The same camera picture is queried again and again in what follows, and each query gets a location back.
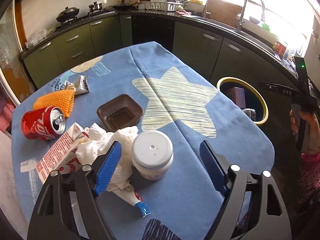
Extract white paper towel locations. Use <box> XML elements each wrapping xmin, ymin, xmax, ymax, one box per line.
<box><xmin>75</xmin><ymin>123</ymin><xmax>138</xmax><ymax>192</ymax></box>

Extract orange foam fruit net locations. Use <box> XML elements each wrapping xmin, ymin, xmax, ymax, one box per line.
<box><xmin>33</xmin><ymin>89</ymin><xmax>75</xmax><ymax>118</ymax></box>

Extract red white milk carton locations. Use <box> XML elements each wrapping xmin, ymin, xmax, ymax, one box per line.
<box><xmin>36</xmin><ymin>122</ymin><xmax>89</xmax><ymax>184</ymax></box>

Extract black gas stove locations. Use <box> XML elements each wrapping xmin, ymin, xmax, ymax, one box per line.
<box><xmin>56</xmin><ymin>2</ymin><xmax>115</xmax><ymax>30</ymax></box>

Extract brown plastic food tray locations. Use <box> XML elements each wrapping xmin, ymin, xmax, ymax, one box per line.
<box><xmin>97</xmin><ymin>94</ymin><xmax>143</xmax><ymax>132</ymax></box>

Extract black wok with lid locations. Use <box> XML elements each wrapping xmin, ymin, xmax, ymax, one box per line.
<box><xmin>56</xmin><ymin>7</ymin><xmax>80</xmax><ymax>23</ymax></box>

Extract person's right hand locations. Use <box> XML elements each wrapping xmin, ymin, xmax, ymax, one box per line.
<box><xmin>289</xmin><ymin>109</ymin><xmax>320</xmax><ymax>153</ymax></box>

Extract red box on counter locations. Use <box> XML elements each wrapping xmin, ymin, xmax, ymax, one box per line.
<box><xmin>272</xmin><ymin>41</ymin><xmax>286</xmax><ymax>58</ymax></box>

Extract yellow-rimmed trash bin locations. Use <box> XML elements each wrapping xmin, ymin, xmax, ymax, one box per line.
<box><xmin>216</xmin><ymin>77</ymin><xmax>269</xmax><ymax>126</ymax></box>

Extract green kitchen cabinets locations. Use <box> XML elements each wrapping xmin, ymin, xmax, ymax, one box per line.
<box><xmin>22</xmin><ymin>13</ymin><xmax>301</xmax><ymax>91</ymax></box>

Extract blue star-print tablecloth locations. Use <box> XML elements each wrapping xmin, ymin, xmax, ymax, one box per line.
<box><xmin>11</xmin><ymin>41</ymin><xmax>275</xmax><ymax>240</ymax></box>

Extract crumpled silver snack wrapper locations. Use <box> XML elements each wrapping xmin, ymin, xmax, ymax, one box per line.
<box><xmin>63</xmin><ymin>75</ymin><xmax>90</xmax><ymax>95</ymax></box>

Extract wooden cutting board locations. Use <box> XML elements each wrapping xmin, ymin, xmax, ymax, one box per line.
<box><xmin>204</xmin><ymin>0</ymin><xmax>242</xmax><ymax>28</ymax></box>

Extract chrome kitchen faucet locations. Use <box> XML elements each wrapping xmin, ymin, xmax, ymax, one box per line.
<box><xmin>235</xmin><ymin>0</ymin><xmax>266</xmax><ymax>32</ymax></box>

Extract pink patterned sleeve forearm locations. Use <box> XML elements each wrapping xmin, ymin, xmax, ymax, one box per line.
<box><xmin>298</xmin><ymin>148</ymin><xmax>319</xmax><ymax>204</ymax></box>

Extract white tube blue cap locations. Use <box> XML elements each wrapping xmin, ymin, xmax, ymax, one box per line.
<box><xmin>113</xmin><ymin>184</ymin><xmax>151</xmax><ymax>218</ymax></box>

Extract white dish rack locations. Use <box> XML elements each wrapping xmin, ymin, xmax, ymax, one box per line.
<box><xmin>137</xmin><ymin>0</ymin><xmax>184</xmax><ymax>12</ymax></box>

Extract red crushed cola can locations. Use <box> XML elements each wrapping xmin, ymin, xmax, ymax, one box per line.
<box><xmin>21</xmin><ymin>106</ymin><xmax>66</xmax><ymax>140</ymax></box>

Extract white lidded plastic jar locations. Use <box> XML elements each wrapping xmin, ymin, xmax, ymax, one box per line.
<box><xmin>132</xmin><ymin>130</ymin><xmax>174</xmax><ymax>181</ymax></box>

